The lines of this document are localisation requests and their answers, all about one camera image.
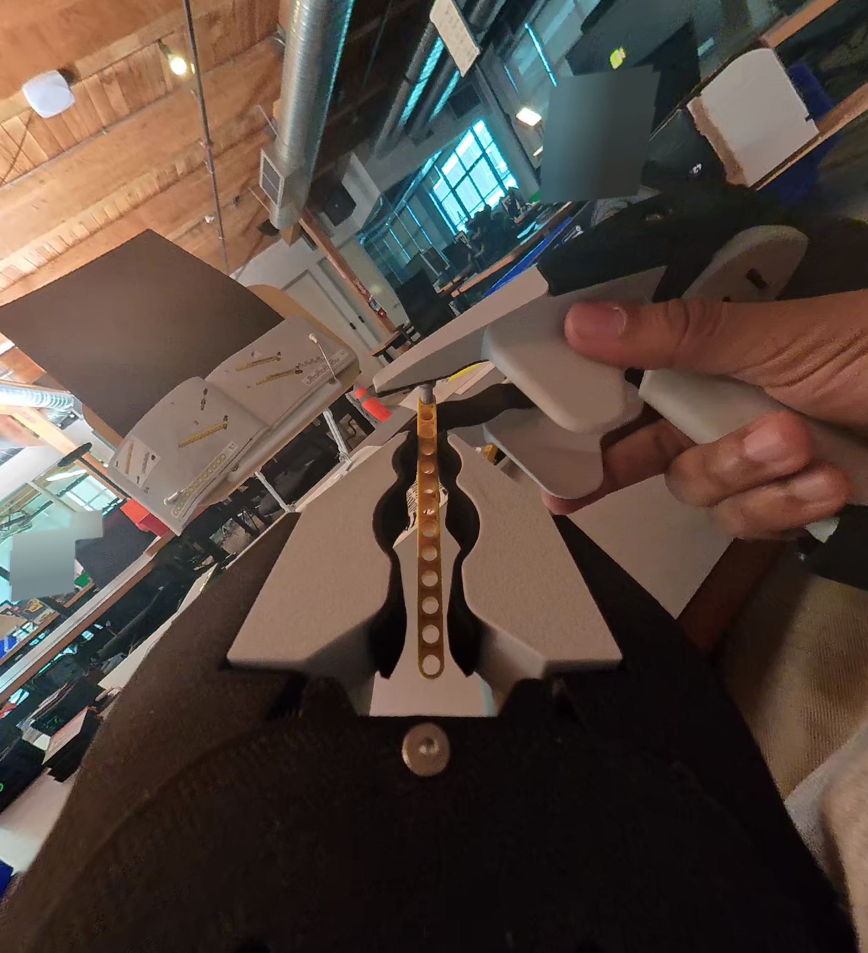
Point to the yellow lego beam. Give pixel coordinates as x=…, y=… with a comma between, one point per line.
x=432, y=591

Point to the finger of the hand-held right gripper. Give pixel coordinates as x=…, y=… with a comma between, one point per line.
x=538, y=372
x=545, y=461

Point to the ceiling lamp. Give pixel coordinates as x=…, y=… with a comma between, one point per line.
x=178, y=65

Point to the silver ventilation duct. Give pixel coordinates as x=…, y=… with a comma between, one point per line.
x=307, y=89
x=9, y=391

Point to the person's right hand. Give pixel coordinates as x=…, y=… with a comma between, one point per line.
x=776, y=350

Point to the open instruction booklet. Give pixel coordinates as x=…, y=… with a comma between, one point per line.
x=180, y=417

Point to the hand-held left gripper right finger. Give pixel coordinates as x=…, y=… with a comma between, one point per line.
x=545, y=595

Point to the hanging paper sign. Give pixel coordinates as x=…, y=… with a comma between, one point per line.
x=454, y=33

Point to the orange cone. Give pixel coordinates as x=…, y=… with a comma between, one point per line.
x=376, y=408

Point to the white partition panel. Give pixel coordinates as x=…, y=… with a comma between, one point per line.
x=754, y=112

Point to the person's beige pants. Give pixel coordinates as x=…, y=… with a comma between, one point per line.
x=798, y=670

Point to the black board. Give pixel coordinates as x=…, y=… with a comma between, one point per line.
x=128, y=320

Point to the large window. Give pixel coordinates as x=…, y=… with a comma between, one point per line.
x=471, y=171

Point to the white ceiling device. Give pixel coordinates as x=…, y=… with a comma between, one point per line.
x=48, y=93

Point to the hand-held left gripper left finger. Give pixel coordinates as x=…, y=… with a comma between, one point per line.
x=314, y=595

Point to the grey lego pin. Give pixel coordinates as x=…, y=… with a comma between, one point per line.
x=427, y=392

